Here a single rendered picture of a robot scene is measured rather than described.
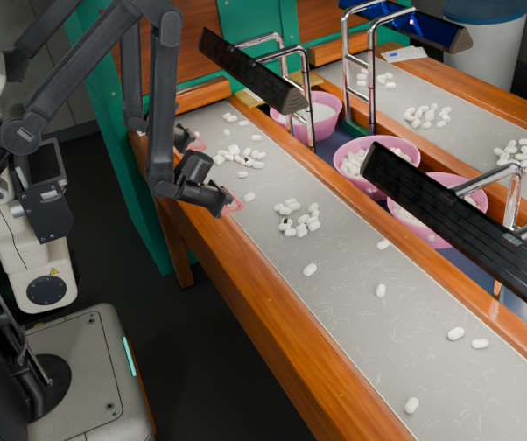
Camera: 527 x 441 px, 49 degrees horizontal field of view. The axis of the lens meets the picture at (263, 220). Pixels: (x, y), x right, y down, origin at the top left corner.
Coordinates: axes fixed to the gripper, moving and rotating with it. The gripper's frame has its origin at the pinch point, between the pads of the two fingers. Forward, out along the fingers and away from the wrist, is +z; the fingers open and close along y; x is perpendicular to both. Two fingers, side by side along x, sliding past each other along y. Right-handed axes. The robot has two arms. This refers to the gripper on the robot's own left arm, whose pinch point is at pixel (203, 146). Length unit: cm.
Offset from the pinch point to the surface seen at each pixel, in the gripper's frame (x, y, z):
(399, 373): 7, -94, 9
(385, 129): -31, -14, 51
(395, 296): -2, -76, 19
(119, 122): 15, 47, -8
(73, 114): 66, 219, 33
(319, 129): -19.8, 4.5, 41.8
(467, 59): -82, 79, 176
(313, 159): -12.8, -15.9, 28.7
